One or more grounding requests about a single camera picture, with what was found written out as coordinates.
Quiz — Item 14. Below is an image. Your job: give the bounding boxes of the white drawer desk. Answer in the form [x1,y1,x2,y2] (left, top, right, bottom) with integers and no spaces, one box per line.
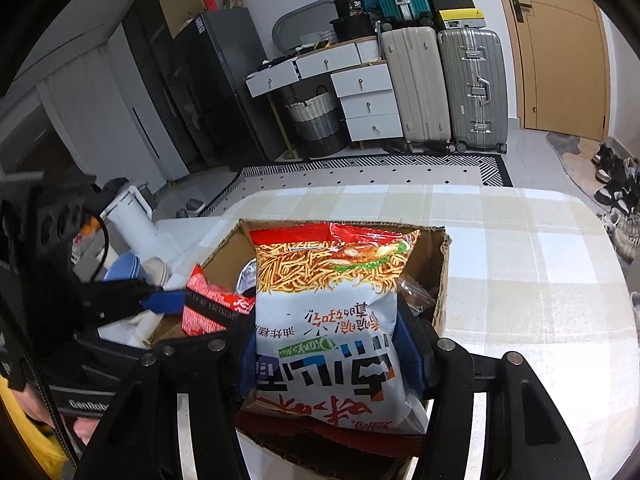
[245,36,404,143]

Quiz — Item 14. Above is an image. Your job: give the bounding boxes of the silver suitcase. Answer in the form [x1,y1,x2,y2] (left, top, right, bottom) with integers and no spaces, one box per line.
[437,28,508,154]

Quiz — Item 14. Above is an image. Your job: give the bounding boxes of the person left hand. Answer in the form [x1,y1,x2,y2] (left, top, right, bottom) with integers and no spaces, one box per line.
[9,385,99,444]

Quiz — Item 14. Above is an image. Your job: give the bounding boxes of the white trash bin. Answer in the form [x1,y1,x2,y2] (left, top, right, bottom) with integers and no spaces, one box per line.
[102,185,178,263]

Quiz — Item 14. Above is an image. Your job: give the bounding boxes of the bread roll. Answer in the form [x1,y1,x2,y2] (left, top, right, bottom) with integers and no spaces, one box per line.
[397,275,436,316]

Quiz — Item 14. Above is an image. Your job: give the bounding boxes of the black refrigerator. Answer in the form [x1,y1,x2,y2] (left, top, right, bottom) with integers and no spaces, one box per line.
[175,8,285,170]

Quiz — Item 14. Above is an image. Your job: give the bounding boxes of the red small snack pack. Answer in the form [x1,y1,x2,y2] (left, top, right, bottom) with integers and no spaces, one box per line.
[181,264,255,336]

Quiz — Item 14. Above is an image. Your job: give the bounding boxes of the woven laundry basket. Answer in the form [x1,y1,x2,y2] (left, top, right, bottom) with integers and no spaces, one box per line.
[285,86,348,158]

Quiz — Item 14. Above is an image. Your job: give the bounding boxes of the beige suitcase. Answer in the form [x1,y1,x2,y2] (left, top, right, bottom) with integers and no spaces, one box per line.
[381,26,452,146]

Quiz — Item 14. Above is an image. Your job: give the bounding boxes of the wooden door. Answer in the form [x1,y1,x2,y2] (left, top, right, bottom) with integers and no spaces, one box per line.
[501,0,610,141]

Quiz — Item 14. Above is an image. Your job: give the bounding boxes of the beige plate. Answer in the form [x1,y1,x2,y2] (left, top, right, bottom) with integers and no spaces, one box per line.
[142,257,171,287]

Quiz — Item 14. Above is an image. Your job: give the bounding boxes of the checked tablecloth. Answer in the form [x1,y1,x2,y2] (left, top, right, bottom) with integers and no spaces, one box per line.
[162,184,639,479]

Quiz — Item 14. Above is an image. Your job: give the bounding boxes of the SF cardboard box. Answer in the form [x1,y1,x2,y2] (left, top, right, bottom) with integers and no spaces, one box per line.
[149,220,450,479]

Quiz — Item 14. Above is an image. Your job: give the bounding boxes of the blue stacked bowls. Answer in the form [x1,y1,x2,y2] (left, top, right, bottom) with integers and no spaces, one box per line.
[104,252,148,282]

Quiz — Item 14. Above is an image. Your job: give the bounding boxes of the silver grey snack bag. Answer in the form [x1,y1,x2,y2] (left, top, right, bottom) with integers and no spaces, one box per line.
[235,259,257,294]

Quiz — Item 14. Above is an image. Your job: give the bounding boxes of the patterned floor rug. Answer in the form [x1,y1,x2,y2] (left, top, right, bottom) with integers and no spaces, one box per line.
[200,153,512,217]

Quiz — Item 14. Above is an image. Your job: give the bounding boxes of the round door mat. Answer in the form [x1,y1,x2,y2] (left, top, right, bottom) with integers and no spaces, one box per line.
[547,132,603,198]

